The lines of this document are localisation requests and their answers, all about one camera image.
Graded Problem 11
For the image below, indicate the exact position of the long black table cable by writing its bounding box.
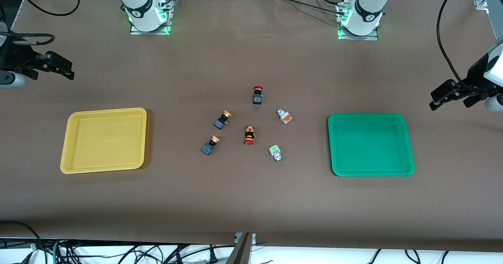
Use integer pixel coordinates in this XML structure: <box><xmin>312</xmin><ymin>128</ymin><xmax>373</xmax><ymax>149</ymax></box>
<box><xmin>268</xmin><ymin>0</ymin><xmax>343</xmax><ymax>12</ymax></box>

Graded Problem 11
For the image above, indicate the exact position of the black looped floor cable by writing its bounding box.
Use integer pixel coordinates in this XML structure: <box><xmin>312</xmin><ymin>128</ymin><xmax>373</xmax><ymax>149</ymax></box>
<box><xmin>0</xmin><ymin>220</ymin><xmax>44</xmax><ymax>257</ymax></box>

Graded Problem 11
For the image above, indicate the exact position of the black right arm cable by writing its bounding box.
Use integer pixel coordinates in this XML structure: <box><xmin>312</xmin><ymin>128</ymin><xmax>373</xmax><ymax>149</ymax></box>
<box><xmin>0</xmin><ymin>0</ymin><xmax>81</xmax><ymax>46</ymax></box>

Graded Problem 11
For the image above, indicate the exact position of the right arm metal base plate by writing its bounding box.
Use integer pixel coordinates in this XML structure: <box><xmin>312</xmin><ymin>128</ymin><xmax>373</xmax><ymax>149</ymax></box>
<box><xmin>130</xmin><ymin>0</ymin><xmax>174</xmax><ymax>35</ymax></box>

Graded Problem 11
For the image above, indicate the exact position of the brown table cover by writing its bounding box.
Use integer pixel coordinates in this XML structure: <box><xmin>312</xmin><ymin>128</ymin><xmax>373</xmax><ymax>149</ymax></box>
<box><xmin>0</xmin><ymin>0</ymin><xmax>503</xmax><ymax>253</ymax></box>

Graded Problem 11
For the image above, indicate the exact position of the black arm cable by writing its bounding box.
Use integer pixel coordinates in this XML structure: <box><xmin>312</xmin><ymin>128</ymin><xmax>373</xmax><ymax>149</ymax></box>
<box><xmin>0</xmin><ymin>0</ymin><xmax>81</xmax><ymax>46</ymax></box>
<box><xmin>437</xmin><ymin>0</ymin><xmax>478</xmax><ymax>94</ymax></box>

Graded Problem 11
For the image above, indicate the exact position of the yellow plastic tray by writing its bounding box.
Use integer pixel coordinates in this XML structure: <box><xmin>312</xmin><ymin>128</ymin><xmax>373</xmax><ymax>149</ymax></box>
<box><xmin>60</xmin><ymin>107</ymin><xmax>147</xmax><ymax>174</ymax></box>

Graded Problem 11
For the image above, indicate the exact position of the metal profile under table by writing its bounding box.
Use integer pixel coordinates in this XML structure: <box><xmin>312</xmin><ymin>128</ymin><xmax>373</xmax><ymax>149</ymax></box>
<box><xmin>226</xmin><ymin>233</ymin><xmax>257</xmax><ymax>264</ymax></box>

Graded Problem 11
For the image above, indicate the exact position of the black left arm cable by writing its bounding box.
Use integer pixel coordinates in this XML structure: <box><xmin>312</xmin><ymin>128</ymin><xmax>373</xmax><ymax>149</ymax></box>
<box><xmin>437</xmin><ymin>0</ymin><xmax>478</xmax><ymax>94</ymax></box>

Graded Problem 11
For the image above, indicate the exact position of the white button green back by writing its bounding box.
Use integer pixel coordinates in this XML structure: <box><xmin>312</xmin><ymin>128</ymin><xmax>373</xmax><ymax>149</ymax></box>
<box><xmin>268</xmin><ymin>144</ymin><xmax>283</xmax><ymax>162</ymax></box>

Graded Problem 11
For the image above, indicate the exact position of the teal floor cable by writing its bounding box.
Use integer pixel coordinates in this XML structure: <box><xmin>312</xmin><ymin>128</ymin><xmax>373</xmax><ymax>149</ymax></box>
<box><xmin>52</xmin><ymin>238</ymin><xmax>64</xmax><ymax>264</ymax></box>

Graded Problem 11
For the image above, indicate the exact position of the black floor cable tangle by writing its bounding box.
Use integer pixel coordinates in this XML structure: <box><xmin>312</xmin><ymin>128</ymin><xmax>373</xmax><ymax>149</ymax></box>
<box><xmin>59</xmin><ymin>242</ymin><xmax>236</xmax><ymax>264</ymax></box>

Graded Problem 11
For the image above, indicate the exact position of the yellow cap push button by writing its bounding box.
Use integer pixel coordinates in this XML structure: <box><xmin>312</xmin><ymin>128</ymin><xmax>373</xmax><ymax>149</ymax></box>
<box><xmin>213</xmin><ymin>110</ymin><xmax>232</xmax><ymax>130</ymax></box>
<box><xmin>202</xmin><ymin>135</ymin><xmax>220</xmax><ymax>156</ymax></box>

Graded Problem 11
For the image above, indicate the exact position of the white button orange back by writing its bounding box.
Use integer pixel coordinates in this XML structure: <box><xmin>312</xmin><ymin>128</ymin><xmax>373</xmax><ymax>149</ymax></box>
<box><xmin>276</xmin><ymin>108</ymin><xmax>292</xmax><ymax>125</ymax></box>

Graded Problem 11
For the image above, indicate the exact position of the green plastic tray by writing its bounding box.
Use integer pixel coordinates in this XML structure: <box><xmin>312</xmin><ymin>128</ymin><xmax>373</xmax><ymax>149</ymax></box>
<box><xmin>328</xmin><ymin>113</ymin><xmax>415</xmax><ymax>177</ymax></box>

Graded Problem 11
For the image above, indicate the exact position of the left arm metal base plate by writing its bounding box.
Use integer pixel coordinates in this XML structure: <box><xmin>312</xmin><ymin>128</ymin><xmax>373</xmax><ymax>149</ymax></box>
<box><xmin>337</xmin><ymin>3</ymin><xmax>380</xmax><ymax>41</ymax></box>

